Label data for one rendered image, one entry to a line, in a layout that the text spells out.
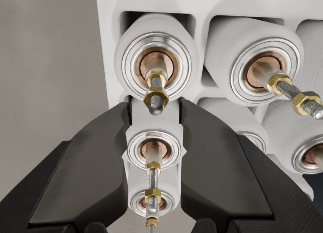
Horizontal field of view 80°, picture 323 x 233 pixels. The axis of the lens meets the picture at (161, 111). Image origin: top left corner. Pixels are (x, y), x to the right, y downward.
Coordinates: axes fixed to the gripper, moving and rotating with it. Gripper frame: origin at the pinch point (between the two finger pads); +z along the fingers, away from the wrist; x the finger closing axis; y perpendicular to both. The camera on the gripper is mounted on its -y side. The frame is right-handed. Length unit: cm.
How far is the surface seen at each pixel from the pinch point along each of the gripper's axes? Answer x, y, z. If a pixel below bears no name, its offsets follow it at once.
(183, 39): 2.9, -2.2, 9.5
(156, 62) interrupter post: 0.1, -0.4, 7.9
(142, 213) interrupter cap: -3.7, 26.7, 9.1
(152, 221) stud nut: -1.7, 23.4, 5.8
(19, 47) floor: -31.3, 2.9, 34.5
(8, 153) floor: -47, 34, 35
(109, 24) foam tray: -5.9, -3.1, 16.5
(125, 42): -3.0, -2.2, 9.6
